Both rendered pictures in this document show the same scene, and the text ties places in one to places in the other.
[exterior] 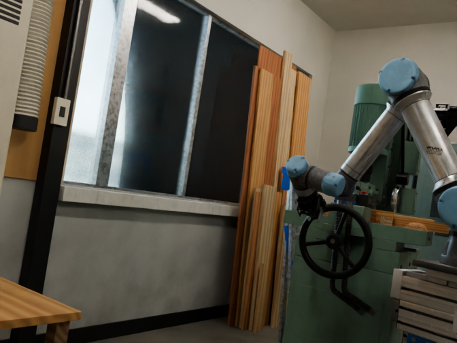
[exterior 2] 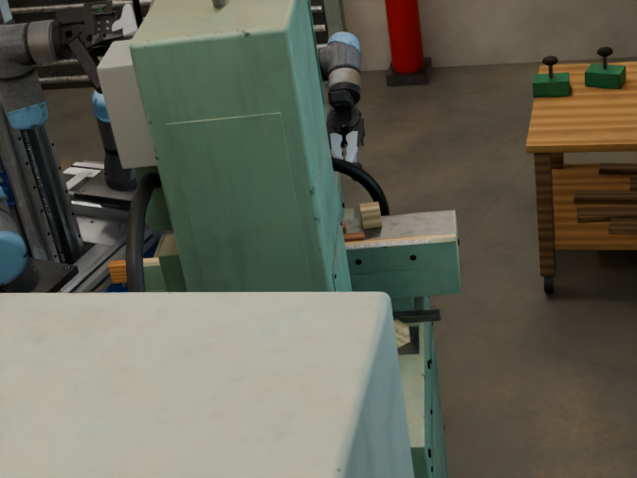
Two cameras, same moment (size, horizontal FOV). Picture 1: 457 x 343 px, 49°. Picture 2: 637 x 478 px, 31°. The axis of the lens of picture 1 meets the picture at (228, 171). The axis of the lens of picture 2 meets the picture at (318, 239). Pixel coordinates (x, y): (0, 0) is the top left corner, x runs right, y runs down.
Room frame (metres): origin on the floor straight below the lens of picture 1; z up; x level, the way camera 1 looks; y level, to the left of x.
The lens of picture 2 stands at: (3.97, -1.19, 2.04)
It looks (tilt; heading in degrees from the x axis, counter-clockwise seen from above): 31 degrees down; 160
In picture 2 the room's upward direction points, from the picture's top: 9 degrees counter-clockwise
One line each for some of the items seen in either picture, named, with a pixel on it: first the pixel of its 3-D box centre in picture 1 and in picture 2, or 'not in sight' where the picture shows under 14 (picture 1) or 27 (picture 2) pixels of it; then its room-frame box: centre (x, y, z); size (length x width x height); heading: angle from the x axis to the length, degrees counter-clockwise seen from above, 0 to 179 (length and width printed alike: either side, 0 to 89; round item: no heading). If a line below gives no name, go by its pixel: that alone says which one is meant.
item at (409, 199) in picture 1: (404, 201); (192, 272); (2.32, -0.84, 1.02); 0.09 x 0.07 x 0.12; 61
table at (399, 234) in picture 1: (353, 226); (305, 249); (2.13, -0.57, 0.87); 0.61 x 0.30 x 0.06; 61
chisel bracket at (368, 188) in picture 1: (364, 192); not in sight; (2.25, -0.62, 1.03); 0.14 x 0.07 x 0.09; 151
